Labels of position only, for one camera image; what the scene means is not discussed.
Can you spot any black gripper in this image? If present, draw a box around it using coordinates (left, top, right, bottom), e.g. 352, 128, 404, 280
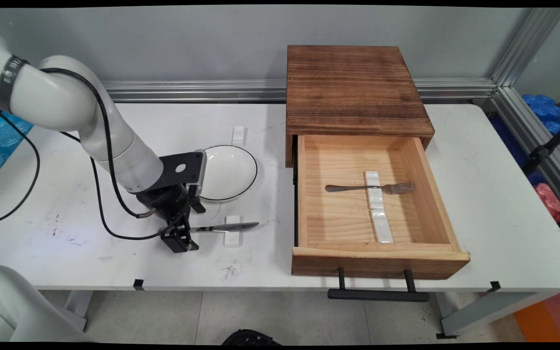
137, 182, 208, 254

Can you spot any steel table knife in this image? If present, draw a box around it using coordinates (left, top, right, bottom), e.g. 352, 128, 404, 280
190, 222, 260, 233

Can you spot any white plate with black rim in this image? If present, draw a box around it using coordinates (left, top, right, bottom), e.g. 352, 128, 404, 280
197, 145, 258, 202

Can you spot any black round object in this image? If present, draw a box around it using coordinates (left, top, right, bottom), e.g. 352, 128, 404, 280
222, 329, 283, 347

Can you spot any white table leg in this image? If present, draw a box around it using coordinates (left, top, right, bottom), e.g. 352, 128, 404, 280
64, 291, 93, 333
437, 292, 560, 339

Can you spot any light wooden drawer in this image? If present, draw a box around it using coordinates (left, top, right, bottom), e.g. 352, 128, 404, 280
291, 135, 471, 280

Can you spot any steel fork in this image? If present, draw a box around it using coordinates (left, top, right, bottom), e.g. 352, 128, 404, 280
325, 181, 415, 195

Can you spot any blue plastic bag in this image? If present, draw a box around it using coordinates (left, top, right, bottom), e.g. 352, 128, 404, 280
523, 93, 560, 163
0, 100, 34, 188

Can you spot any dark wooden cabinet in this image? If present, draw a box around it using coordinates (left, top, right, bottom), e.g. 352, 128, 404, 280
285, 45, 435, 168

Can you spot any black tripod stand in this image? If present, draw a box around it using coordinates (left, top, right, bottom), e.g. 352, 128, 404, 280
522, 113, 560, 175

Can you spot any red plastic bag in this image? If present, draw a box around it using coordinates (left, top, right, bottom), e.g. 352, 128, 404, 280
534, 183, 560, 223

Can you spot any orange box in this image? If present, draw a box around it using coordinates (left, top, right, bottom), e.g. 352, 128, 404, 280
513, 292, 560, 343

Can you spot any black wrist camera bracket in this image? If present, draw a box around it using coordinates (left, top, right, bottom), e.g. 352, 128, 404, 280
154, 152, 203, 191

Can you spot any thick black cable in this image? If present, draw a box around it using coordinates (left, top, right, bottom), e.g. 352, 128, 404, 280
0, 68, 157, 225

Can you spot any aluminium frame rail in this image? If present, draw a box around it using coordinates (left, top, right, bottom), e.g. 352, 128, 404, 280
491, 87, 560, 219
101, 78, 497, 104

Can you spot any black drawer handle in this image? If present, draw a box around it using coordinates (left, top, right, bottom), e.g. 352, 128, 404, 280
328, 266, 430, 303

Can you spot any black velcro strap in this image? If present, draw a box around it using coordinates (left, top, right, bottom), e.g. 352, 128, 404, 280
0, 56, 29, 115

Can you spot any aluminium frame post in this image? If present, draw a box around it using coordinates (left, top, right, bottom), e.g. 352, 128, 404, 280
491, 7, 560, 88

